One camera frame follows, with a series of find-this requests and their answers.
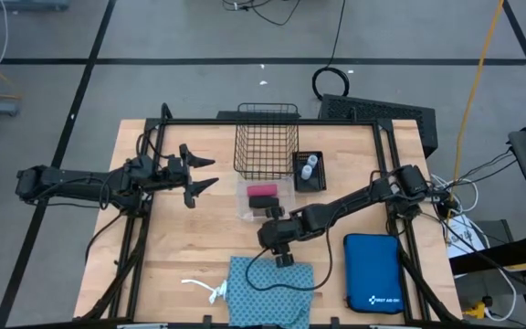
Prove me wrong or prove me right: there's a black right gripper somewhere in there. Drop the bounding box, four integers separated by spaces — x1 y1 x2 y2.
257 205 305 270

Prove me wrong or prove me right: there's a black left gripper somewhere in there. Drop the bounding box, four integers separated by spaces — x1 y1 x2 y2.
153 143 220 210

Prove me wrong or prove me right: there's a pink bandage roll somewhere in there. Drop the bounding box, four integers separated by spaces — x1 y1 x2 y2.
246 183 279 197

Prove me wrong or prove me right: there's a blue patterned drawstring bag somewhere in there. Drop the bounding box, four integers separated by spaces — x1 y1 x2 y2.
180 255 315 329

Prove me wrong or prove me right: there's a clear plastic container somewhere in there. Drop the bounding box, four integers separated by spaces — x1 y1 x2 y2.
236 177 297 224

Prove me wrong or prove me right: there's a small black plastic tray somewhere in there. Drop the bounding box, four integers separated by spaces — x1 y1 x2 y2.
291 150 328 193

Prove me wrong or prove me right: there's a blue first aid kit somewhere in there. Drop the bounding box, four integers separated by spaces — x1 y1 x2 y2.
342 232 406 315

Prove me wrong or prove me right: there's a white printed sheet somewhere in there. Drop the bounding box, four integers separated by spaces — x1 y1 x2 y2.
445 214 492 260

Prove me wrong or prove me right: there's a yellow power plug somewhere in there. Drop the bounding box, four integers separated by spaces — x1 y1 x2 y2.
462 301 488 320

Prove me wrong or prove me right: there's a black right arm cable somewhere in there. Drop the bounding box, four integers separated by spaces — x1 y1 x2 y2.
244 227 333 292

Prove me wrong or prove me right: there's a black wire basket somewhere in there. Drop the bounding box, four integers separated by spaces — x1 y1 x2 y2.
233 102 300 181

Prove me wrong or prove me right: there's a black metal table frame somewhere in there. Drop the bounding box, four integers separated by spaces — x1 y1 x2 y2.
79 102 463 324

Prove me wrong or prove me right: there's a coiled black floor cable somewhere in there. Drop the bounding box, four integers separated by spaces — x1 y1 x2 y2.
310 0 352 102

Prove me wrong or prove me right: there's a yellow floor cable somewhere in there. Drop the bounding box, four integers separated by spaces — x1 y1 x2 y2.
452 0 506 184

